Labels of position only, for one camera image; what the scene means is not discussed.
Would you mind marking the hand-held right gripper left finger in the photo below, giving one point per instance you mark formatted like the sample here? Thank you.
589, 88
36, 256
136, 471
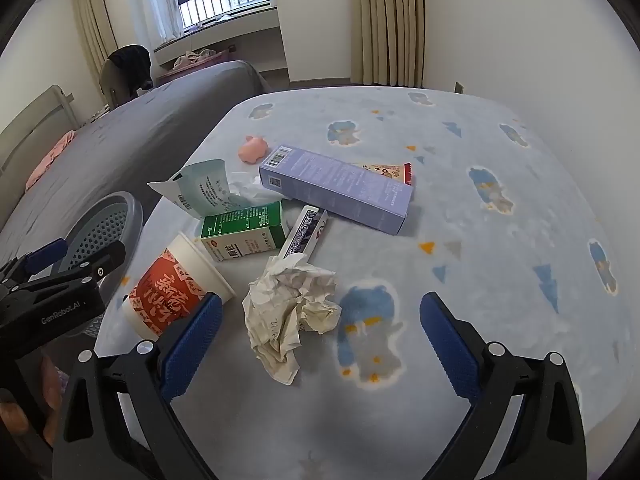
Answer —
195, 345

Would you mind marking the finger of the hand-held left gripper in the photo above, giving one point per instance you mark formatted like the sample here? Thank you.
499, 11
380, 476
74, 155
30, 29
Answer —
100, 271
45, 256

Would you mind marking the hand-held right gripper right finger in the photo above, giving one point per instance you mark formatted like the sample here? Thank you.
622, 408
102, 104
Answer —
447, 345

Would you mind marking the grey perforated waste basket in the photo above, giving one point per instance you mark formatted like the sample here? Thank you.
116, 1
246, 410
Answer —
107, 225

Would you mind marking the red printed paper cup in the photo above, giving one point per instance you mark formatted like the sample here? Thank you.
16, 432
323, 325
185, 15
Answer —
165, 285

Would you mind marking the white paper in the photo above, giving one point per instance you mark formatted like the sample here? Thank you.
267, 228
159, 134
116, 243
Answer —
285, 310

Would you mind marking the green and white carton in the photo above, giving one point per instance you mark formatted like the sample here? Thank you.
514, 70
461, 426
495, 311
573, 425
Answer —
240, 222

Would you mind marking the light blue wipes packet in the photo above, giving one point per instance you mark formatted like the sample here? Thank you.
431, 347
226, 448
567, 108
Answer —
210, 185

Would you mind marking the blue patterned small box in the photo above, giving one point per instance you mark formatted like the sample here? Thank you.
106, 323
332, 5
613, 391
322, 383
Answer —
305, 232

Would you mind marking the cream snack wrapper red ends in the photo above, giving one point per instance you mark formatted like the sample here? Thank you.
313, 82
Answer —
387, 171

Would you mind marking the long purple box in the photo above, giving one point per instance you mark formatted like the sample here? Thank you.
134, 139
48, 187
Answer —
340, 185

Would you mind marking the pink pig toy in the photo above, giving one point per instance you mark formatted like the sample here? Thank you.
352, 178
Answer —
252, 150

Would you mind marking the person's left hand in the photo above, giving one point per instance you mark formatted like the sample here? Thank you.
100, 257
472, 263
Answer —
10, 417

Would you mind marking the pink cloth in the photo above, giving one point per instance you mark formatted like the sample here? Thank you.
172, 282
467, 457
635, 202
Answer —
50, 160

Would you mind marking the light blue printed blanket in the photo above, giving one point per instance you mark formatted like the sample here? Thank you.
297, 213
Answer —
500, 260

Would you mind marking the grey bed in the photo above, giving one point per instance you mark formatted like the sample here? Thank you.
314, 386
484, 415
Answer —
125, 150

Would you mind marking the grey bed headboard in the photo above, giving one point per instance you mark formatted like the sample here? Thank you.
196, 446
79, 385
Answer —
35, 120

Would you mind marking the beige chair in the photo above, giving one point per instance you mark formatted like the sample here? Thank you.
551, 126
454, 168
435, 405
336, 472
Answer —
107, 82

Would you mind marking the pink basin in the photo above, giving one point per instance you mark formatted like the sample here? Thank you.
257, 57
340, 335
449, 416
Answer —
170, 74

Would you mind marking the pile of pale clothes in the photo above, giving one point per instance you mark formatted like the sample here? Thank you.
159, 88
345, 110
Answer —
192, 57

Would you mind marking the beige curtain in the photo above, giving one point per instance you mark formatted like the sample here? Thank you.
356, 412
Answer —
387, 20
95, 15

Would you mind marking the white window ledge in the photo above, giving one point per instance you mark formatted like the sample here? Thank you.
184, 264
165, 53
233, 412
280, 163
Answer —
250, 35

